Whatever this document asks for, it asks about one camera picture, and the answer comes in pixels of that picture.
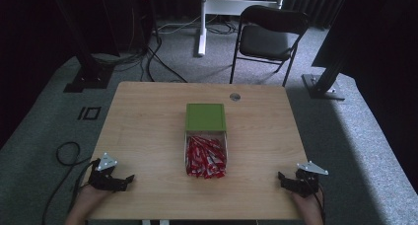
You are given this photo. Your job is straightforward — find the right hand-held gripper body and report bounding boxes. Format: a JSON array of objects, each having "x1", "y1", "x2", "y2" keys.
[{"x1": 294, "y1": 160, "x2": 329, "y2": 198}]

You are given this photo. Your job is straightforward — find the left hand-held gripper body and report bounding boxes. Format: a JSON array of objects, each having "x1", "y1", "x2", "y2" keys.
[{"x1": 88, "y1": 152, "x2": 118, "y2": 191}]

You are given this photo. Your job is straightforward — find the person's right hand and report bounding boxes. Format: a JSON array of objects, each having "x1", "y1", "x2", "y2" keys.
[{"x1": 290, "y1": 188, "x2": 327, "y2": 225}]

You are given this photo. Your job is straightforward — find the person's left hand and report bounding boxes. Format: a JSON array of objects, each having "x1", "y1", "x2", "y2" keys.
[{"x1": 64, "y1": 185, "x2": 114, "y2": 225}]

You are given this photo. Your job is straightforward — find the clear box of red packets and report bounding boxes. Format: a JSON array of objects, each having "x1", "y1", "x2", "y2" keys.
[{"x1": 182, "y1": 129, "x2": 229, "y2": 180}]

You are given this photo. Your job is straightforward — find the pile of red packets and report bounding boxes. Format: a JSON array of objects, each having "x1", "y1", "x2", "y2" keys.
[{"x1": 185, "y1": 135, "x2": 228, "y2": 180}]

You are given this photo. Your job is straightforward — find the green box sleeve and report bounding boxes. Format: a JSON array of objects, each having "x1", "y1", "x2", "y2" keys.
[{"x1": 184, "y1": 103, "x2": 229, "y2": 133}]

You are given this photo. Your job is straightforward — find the black metal stand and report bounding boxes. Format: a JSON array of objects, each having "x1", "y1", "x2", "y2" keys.
[
  {"x1": 48, "y1": 0, "x2": 115, "y2": 94},
  {"x1": 301, "y1": 37, "x2": 353, "y2": 102}
]

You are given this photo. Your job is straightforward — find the black folding chair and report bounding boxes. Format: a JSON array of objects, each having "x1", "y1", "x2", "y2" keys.
[{"x1": 229, "y1": 5, "x2": 311, "y2": 88}]

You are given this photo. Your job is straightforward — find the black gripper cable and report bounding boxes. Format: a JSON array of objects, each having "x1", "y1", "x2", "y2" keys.
[
  {"x1": 41, "y1": 141, "x2": 100, "y2": 225},
  {"x1": 313, "y1": 182, "x2": 327, "y2": 225}
]

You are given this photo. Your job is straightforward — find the black floor cables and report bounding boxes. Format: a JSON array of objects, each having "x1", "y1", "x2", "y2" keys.
[{"x1": 92, "y1": 17, "x2": 238, "y2": 85}]

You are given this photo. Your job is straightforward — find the white desk frame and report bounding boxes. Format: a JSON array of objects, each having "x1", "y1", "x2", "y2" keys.
[{"x1": 196, "y1": 0, "x2": 288, "y2": 57}]

